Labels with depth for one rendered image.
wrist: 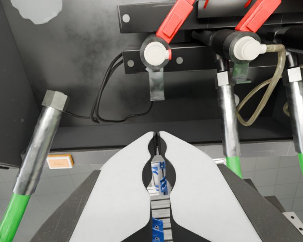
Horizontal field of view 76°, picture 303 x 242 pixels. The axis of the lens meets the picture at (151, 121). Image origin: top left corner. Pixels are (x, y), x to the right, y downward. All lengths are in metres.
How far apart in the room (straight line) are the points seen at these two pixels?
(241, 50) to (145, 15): 0.17
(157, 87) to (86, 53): 0.32
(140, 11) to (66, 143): 0.34
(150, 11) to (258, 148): 0.35
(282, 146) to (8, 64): 0.61
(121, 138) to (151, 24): 0.27
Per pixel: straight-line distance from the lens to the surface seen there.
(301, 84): 0.27
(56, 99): 0.20
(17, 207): 0.21
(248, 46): 0.19
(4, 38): 0.54
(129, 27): 0.32
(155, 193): 1.59
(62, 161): 0.47
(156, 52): 0.17
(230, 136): 0.23
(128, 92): 0.50
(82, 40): 0.50
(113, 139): 0.48
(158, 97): 0.19
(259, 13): 0.23
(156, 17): 0.32
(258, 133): 0.52
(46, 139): 0.20
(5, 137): 0.50
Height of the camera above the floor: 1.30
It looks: 63 degrees down
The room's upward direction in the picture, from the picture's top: 180 degrees clockwise
